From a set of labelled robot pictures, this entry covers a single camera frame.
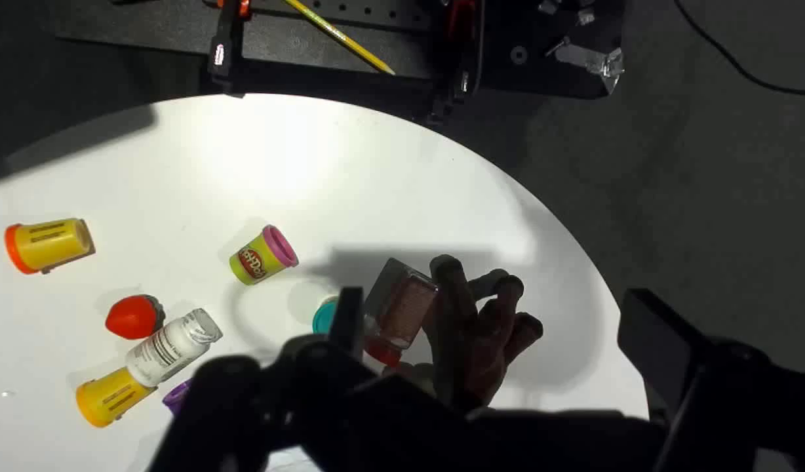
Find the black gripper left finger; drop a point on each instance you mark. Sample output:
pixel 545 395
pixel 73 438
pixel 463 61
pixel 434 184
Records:
pixel 240 412

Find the yellow pencil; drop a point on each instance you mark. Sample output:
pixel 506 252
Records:
pixel 341 37

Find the brown plush moose toy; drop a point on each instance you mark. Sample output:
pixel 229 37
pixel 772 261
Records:
pixel 476 332

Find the yellow play dough tub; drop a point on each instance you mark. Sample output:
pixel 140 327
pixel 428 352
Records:
pixel 110 398

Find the teal lidded tub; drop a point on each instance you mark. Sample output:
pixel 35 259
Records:
pixel 322 316

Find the yellow tub with orange lid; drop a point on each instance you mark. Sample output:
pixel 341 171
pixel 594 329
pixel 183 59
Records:
pixel 40 247

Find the white pill bottle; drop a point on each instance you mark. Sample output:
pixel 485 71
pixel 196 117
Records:
pixel 172 346

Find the red plastic cap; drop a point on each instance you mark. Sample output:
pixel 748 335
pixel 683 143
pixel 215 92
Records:
pixel 133 316

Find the yellow tub with pink lid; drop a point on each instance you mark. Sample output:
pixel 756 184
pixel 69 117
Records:
pixel 261 259

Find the black mounting rail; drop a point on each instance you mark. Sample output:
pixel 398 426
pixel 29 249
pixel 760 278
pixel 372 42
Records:
pixel 569 49

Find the purple plastic tub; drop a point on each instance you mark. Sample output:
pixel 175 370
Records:
pixel 173 400

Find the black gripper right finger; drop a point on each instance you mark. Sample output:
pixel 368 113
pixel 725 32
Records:
pixel 722 400

